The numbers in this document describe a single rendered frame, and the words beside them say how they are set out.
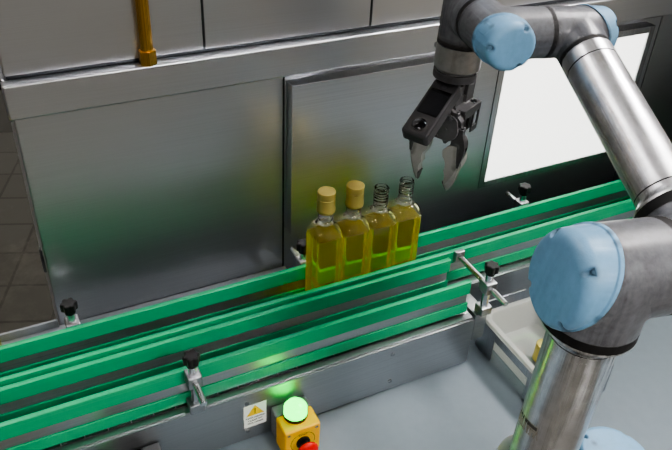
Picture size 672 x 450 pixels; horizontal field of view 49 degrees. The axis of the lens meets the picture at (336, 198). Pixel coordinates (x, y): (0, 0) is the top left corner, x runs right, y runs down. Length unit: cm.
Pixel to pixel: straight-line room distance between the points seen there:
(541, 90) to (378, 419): 79
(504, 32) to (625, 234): 33
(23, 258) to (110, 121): 194
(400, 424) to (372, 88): 65
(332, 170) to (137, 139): 39
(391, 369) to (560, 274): 71
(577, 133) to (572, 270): 105
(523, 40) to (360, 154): 54
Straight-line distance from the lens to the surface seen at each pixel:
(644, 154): 100
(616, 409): 164
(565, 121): 181
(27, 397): 136
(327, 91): 139
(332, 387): 145
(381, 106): 147
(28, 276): 311
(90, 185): 137
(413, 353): 150
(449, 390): 157
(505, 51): 105
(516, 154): 176
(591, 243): 84
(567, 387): 96
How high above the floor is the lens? 190
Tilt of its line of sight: 34 degrees down
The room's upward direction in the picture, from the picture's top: 3 degrees clockwise
